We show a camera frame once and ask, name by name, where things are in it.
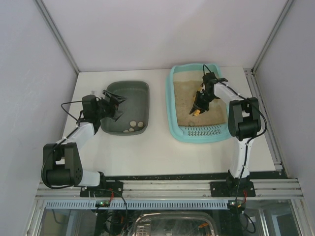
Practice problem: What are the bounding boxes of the grey plastic waste tray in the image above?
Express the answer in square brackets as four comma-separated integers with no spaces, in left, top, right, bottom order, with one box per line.
[101,81,150,136]

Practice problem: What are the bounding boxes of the teal cat litter box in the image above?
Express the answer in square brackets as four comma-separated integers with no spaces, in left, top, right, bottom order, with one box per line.
[165,63,231,143]

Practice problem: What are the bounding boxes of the yellow litter scoop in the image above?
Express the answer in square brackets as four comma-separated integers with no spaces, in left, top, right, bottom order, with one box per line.
[192,86,205,116]

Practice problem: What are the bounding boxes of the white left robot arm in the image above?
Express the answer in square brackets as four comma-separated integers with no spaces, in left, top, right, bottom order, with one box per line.
[41,90,126,189]

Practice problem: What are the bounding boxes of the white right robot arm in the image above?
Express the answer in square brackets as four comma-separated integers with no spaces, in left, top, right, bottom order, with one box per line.
[189,78,261,179]

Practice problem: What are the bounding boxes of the beige cat litter pellets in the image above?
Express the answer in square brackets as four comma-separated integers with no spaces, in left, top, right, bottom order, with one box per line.
[174,81,227,126]

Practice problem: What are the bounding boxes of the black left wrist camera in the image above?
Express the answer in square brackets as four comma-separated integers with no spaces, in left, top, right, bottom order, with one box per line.
[82,94,97,118]

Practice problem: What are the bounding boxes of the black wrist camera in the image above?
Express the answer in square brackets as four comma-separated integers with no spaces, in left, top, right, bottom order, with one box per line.
[82,94,97,118]
[202,72,218,85]

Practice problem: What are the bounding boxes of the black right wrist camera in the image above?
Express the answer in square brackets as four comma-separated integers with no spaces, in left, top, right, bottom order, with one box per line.
[202,72,218,85]

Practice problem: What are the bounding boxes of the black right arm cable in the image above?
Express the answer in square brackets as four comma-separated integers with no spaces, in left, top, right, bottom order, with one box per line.
[202,63,267,200]

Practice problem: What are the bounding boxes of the right side aluminium rail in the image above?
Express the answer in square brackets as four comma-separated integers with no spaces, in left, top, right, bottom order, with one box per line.
[244,68,285,173]

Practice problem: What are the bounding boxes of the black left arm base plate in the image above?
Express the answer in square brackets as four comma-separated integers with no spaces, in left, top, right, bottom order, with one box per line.
[80,174,124,198]

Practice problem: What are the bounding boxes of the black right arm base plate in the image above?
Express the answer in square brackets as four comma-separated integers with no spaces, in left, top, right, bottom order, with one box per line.
[210,172,256,197]

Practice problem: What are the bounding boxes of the light blue slotted cable duct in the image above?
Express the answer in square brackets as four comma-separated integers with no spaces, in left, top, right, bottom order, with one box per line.
[45,199,229,210]

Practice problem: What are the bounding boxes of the aluminium mounting rail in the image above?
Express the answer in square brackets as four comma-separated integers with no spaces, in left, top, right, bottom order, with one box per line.
[35,179,304,200]

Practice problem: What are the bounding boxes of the steel wire basket below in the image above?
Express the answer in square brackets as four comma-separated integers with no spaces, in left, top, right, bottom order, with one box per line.
[130,211,219,236]

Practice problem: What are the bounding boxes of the left aluminium frame post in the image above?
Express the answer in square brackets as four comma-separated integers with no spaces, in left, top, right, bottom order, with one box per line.
[33,0,80,75]

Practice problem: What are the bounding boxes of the aluminium frame post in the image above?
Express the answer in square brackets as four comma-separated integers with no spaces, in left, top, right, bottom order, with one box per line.
[252,0,295,74]
[33,0,80,75]

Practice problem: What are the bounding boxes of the right aluminium frame post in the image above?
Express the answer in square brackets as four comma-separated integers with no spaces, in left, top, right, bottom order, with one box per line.
[252,0,295,74]

